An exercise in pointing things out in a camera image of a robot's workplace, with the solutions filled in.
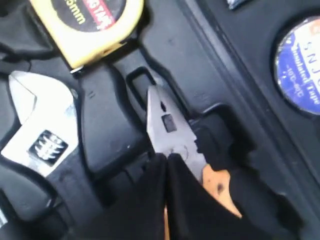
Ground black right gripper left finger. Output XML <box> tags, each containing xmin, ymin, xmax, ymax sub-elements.
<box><xmin>62</xmin><ymin>154</ymin><xmax>167</xmax><ymax>240</ymax></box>

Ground orange black combination pliers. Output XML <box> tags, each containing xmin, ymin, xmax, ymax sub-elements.
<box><xmin>146</xmin><ymin>85</ymin><xmax>242</xmax><ymax>218</ymax></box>

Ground yellow measuring tape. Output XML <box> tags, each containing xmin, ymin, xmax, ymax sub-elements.
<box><xmin>30</xmin><ymin>0</ymin><xmax>145</xmax><ymax>70</ymax></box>

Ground black electrical tape roll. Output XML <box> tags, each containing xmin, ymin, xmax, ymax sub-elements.
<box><xmin>273</xmin><ymin>15</ymin><xmax>320</xmax><ymax>116</ymax></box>

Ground adjustable wrench black handle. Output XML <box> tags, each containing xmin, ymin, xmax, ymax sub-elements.
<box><xmin>1</xmin><ymin>70</ymin><xmax>79</xmax><ymax>178</ymax></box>

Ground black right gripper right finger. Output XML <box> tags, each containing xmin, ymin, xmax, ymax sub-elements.
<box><xmin>167</xmin><ymin>154</ymin><xmax>301</xmax><ymax>240</ymax></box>

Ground black plastic tool case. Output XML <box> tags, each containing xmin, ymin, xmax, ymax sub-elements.
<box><xmin>0</xmin><ymin>0</ymin><xmax>320</xmax><ymax>240</ymax></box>

